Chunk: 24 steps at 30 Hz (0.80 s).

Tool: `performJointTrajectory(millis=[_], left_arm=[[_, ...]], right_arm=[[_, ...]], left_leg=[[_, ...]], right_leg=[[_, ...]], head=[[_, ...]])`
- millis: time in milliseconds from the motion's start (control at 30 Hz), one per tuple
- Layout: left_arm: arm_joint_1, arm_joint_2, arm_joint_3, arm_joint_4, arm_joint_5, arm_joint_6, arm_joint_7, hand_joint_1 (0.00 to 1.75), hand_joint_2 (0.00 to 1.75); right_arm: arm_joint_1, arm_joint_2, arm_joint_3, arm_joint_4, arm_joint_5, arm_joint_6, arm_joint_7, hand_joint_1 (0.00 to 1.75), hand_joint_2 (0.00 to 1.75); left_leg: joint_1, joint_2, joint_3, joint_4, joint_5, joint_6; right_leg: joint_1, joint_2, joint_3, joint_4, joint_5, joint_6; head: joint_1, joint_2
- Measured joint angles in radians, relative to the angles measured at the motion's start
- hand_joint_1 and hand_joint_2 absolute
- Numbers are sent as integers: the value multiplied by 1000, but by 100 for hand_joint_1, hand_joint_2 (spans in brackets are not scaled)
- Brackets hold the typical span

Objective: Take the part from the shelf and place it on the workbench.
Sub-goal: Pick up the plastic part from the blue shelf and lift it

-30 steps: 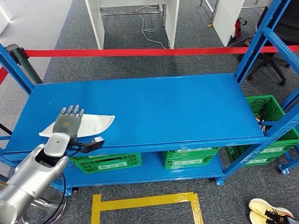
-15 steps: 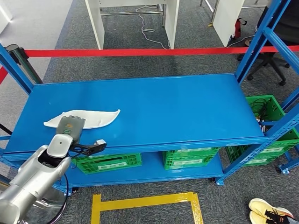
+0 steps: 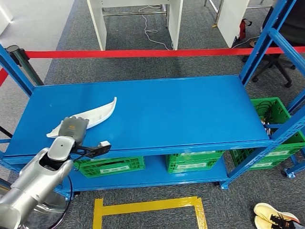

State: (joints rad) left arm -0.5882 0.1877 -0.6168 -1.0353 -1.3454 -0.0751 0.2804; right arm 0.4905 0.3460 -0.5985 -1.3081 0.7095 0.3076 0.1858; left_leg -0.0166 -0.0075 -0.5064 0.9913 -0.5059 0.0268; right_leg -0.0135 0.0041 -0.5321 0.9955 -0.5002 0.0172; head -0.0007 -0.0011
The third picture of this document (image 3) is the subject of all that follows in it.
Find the green crate holding cables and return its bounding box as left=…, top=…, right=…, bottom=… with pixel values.
left=229, top=97, right=305, bottom=171

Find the short red barrier belt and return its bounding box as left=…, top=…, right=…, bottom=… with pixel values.
left=0, top=68, right=9, bottom=87

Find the black camera bracket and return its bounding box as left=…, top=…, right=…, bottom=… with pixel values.
left=70, top=144, right=105, bottom=160

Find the white desk with metal bar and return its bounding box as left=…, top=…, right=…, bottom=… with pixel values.
left=86, top=0, right=184, bottom=51

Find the black cable bundle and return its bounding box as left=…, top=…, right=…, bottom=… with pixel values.
left=255, top=100, right=276, bottom=122

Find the white plastic car part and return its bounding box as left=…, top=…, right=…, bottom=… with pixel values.
left=47, top=97, right=117, bottom=139

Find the green plastic crate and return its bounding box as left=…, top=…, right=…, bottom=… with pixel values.
left=74, top=156, right=145, bottom=178
left=166, top=150, right=224, bottom=175

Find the red bag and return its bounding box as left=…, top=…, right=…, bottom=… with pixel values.
left=239, top=18, right=252, bottom=41

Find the blue metal shelf rack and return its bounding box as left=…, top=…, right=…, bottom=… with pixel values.
left=0, top=0, right=305, bottom=201

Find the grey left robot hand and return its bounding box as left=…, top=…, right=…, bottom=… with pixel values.
left=57, top=116, right=90, bottom=146

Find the pale yellow sneaker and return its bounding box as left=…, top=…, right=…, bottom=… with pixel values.
left=255, top=215, right=296, bottom=229
left=253, top=202, right=301, bottom=226

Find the thin black pole stand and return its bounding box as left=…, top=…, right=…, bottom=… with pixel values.
left=0, top=125, right=13, bottom=139

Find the bright chrome stanchion post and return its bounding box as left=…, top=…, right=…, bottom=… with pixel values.
left=0, top=178, right=70, bottom=229

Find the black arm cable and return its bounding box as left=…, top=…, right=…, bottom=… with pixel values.
left=53, top=175, right=73, bottom=229

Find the long red barrier belt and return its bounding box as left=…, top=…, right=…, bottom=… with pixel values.
left=25, top=46, right=305, bottom=60

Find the black office chair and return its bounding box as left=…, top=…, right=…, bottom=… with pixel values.
left=242, top=0, right=305, bottom=88

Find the white floor cable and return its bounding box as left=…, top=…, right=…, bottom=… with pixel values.
left=138, top=4, right=175, bottom=51
left=232, top=35, right=260, bottom=49

